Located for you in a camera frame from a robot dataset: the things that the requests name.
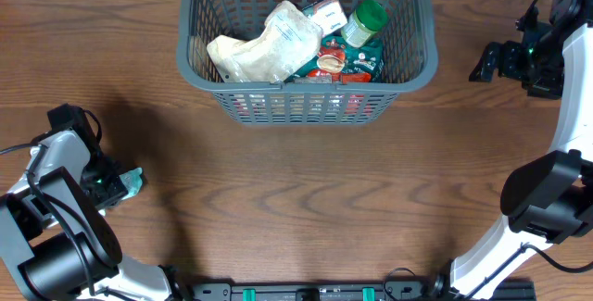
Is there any teal snack packet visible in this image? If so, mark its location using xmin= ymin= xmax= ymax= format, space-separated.
xmin=120 ymin=167 xmax=144 ymax=200

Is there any green lidded jar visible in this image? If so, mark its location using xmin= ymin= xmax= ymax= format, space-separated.
xmin=341 ymin=0 xmax=389 ymax=48

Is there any green Nescafe coffee bag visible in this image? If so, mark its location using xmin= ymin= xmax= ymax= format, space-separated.
xmin=285 ymin=35 xmax=384 ymax=84

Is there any Kleenex tissue multipack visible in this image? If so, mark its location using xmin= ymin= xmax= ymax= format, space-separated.
xmin=302 ymin=0 xmax=347 ymax=37

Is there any orange spaghetti packet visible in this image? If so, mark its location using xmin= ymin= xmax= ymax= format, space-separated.
xmin=230 ymin=71 xmax=376 ymax=118

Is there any beige paper bag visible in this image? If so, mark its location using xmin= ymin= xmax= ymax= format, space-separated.
xmin=207 ymin=1 xmax=322 ymax=83

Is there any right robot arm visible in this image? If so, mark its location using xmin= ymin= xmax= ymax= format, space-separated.
xmin=432 ymin=0 xmax=592 ymax=300

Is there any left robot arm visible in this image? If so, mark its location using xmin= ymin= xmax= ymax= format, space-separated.
xmin=1 ymin=127 xmax=192 ymax=300

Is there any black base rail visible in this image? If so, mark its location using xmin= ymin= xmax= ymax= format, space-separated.
xmin=189 ymin=280 xmax=537 ymax=301

